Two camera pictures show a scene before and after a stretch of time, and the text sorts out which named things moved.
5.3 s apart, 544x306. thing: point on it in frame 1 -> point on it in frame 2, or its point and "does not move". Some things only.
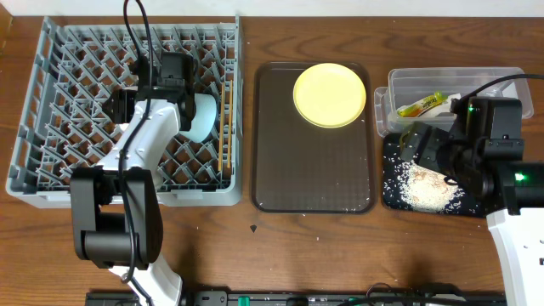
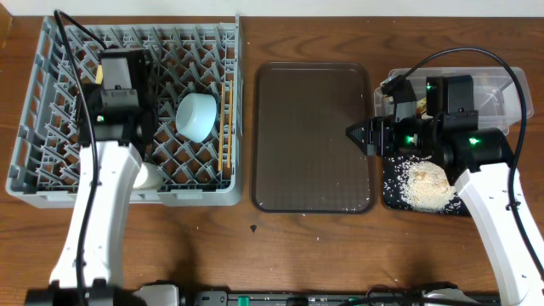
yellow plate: x=329 y=95 -> x=99 y=78
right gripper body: x=437 y=153 -> x=382 y=127
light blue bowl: x=206 y=112 does not move
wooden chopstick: x=229 y=123 does not move
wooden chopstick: x=221 y=127 does not move
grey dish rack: x=65 y=127 does not move
